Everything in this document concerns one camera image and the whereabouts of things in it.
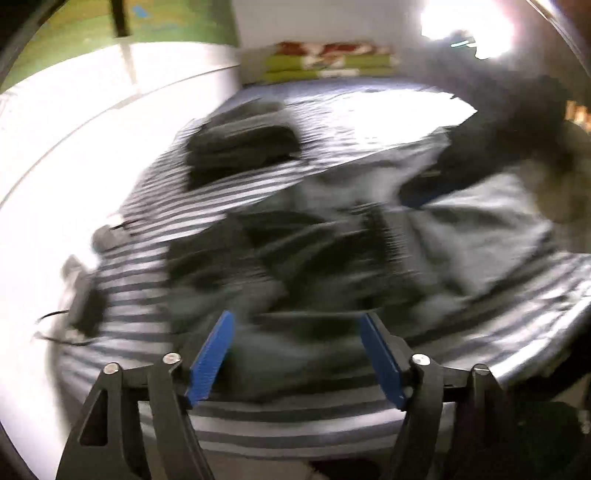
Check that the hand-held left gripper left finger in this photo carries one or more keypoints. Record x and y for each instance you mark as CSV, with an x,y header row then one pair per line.
x,y
210,360

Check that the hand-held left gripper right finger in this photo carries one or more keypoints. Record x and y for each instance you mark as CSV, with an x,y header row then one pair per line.
x,y
383,360

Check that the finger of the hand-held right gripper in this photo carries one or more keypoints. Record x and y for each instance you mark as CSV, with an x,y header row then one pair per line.
x,y
415,198

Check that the dark grey pants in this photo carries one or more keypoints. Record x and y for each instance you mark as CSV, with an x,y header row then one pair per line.
x,y
323,286

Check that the black hub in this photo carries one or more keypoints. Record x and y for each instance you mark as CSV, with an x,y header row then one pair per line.
x,y
87,304

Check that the blue striped blanket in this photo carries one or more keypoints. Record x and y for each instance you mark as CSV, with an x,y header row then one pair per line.
x,y
207,189

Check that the brown patterned folded blanket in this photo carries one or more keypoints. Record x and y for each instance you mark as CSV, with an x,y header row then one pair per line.
x,y
332,47

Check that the dark green folded clothing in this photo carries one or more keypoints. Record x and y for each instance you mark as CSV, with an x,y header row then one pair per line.
x,y
240,147

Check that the green folded blanket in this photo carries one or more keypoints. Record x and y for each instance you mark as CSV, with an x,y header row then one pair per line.
x,y
286,64

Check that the green wall poster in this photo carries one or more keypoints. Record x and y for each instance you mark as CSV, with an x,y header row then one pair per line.
x,y
184,23

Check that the black wall strip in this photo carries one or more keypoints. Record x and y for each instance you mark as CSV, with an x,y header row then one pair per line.
x,y
121,18

